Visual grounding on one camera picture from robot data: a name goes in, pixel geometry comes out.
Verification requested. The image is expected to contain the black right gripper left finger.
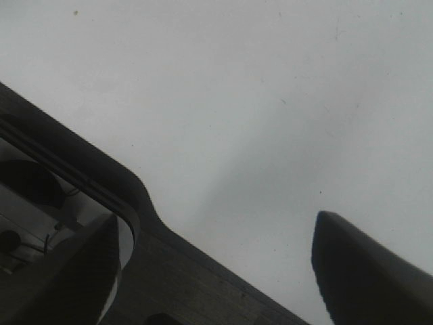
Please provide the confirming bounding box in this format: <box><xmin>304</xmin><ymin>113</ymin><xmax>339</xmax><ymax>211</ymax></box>
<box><xmin>1</xmin><ymin>215</ymin><xmax>120</xmax><ymax>324</ymax></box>

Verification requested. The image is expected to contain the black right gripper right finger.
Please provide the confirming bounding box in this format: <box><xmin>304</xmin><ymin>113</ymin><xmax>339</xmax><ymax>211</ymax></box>
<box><xmin>311</xmin><ymin>211</ymin><xmax>432</xmax><ymax>324</ymax></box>

